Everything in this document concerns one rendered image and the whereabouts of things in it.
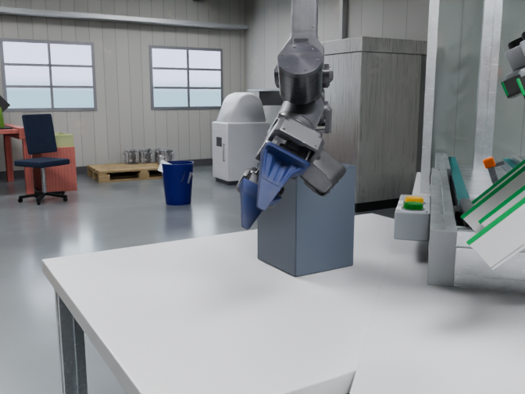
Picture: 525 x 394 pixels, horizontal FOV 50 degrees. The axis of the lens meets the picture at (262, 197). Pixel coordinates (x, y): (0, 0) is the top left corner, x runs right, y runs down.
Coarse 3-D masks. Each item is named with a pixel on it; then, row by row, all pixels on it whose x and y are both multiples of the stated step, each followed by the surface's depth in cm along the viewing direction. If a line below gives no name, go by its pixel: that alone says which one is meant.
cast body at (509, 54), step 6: (510, 42) 80; (516, 42) 79; (510, 48) 80; (516, 48) 78; (510, 54) 79; (516, 54) 78; (522, 54) 78; (510, 60) 79; (516, 60) 79; (522, 60) 78; (510, 66) 79; (516, 66) 79; (522, 66) 79; (516, 72) 79
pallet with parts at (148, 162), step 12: (132, 156) 860; (144, 156) 870; (156, 156) 883; (168, 156) 858; (96, 168) 811; (108, 168) 811; (120, 168) 811; (132, 168) 811; (144, 168) 811; (156, 168) 817; (108, 180) 786; (120, 180) 795; (132, 180) 803
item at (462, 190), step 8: (456, 176) 172; (456, 184) 156; (464, 184) 156; (472, 184) 175; (480, 184) 175; (488, 184) 175; (456, 192) 143; (464, 192) 143; (472, 192) 161; (480, 192) 161; (456, 200) 138; (456, 224) 132
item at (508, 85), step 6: (510, 78) 75; (516, 78) 75; (504, 84) 76; (510, 84) 75; (516, 84) 75; (504, 90) 76; (510, 90) 75; (516, 90) 75; (510, 96) 76; (516, 96) 85
